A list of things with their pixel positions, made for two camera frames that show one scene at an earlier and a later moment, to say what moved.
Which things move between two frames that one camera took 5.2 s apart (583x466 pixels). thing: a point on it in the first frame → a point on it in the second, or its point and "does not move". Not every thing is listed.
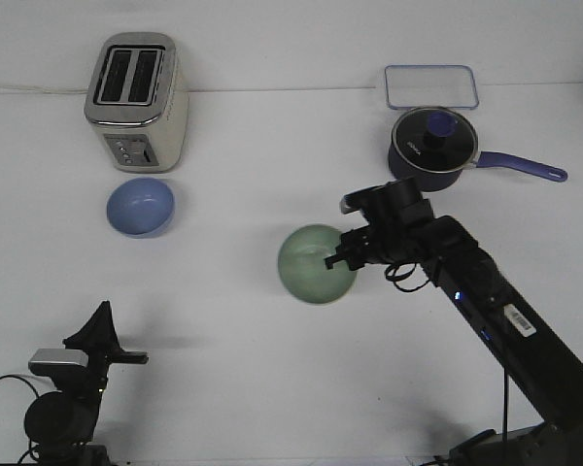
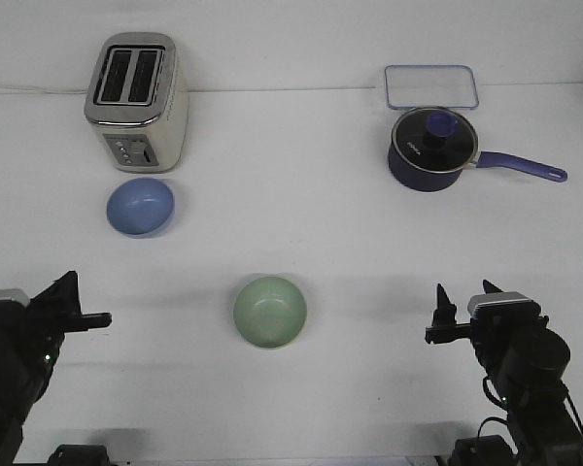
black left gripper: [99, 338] → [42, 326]
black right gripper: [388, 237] → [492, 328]
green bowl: [302, 266] → [269, 311]
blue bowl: [140, 208] does not move
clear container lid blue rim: [429, 85] does not move
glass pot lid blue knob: [434, 140] does not move
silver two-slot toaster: [136, 104] does not move
